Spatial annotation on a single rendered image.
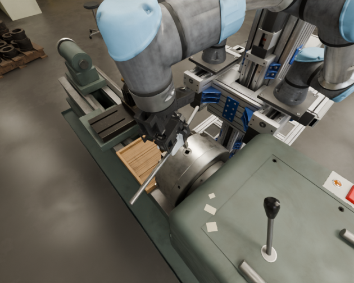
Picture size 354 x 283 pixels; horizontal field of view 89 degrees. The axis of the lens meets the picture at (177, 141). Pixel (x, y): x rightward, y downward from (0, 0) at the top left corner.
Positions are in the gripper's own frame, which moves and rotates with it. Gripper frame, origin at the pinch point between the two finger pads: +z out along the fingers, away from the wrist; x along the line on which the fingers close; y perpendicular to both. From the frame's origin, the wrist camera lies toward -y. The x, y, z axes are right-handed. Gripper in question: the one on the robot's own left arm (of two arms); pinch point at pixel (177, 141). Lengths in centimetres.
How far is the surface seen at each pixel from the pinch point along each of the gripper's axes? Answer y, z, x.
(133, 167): 5, 45, -32
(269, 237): 10.8, 4.8, 29.8
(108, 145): 1, 43, -53
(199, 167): 0.0, 13.4, 6.4
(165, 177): 7.1, 17.9, -3.7
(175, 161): 1.4, 14.2, -2.3
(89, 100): -23, 49, -97
